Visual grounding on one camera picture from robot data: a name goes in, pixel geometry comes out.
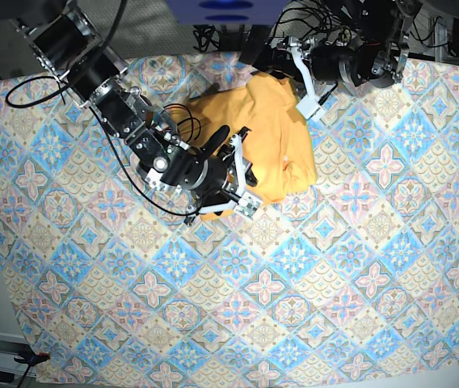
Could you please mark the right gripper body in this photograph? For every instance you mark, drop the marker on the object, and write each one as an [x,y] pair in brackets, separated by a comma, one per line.
[216,177]

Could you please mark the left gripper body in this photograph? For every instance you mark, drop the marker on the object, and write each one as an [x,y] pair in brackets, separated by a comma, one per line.
[319,63]

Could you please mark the yellow T-shirt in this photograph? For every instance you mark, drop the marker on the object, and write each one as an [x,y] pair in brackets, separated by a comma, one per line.
[270,137]

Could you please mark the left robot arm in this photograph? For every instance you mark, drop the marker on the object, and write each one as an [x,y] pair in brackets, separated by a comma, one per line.
[354,42]

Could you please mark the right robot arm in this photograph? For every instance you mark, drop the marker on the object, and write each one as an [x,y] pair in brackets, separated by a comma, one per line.
[67,45]

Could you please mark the black clamp at table edge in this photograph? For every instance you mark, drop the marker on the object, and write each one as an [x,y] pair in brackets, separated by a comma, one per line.
[255,41]

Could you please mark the patterned blue tile tablecloth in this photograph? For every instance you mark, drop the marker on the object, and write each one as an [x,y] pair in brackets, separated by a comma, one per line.
[350,274]

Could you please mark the orange black clamp bottom left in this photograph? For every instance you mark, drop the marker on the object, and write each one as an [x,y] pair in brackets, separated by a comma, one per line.
[31,359]

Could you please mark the purple base camera mount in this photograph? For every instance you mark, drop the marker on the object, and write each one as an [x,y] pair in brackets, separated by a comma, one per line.
[200,12]

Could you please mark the white aluminium rail box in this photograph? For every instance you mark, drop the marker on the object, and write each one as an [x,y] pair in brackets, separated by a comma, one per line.
[10,346]

